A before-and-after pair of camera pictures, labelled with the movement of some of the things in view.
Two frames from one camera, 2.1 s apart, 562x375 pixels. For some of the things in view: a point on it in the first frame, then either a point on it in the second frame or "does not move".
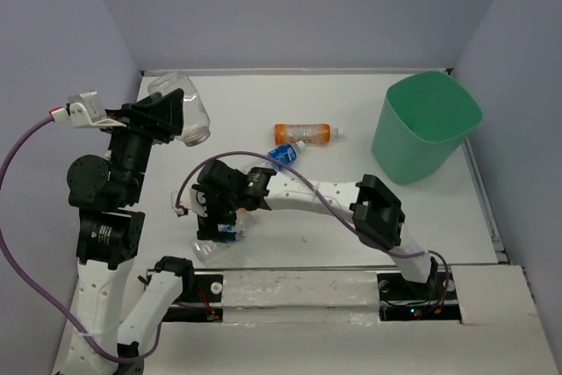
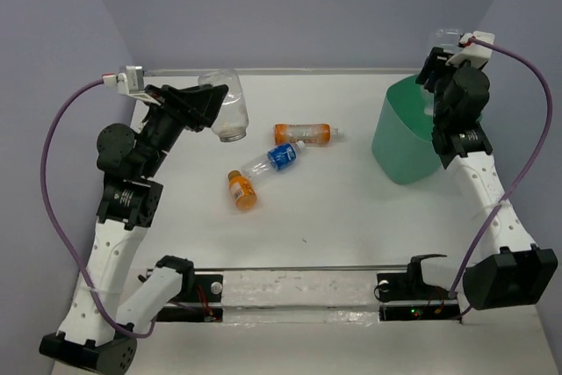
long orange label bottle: [311, 133] does not move
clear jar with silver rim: [196, 124] to [232, 120]
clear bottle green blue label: [207, 252] to [443, 39]
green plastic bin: [421, 126] does not move
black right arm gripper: [208, 226] to [436, 62]
